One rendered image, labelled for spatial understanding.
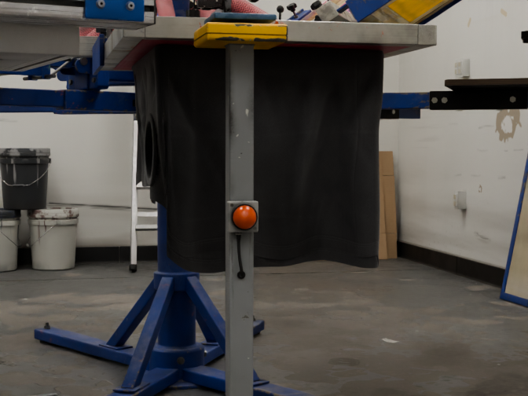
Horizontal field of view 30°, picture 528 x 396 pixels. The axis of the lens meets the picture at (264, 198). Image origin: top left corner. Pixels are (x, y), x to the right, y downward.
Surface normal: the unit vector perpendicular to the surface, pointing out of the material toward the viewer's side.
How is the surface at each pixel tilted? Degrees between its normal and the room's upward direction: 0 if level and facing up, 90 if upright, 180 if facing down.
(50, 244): 94
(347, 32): 90
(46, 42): 90
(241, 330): 90
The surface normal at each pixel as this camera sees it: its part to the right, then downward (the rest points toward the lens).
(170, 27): 0.22, 0.05
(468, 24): -0.97, 0.01
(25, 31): 0.46, 0.05
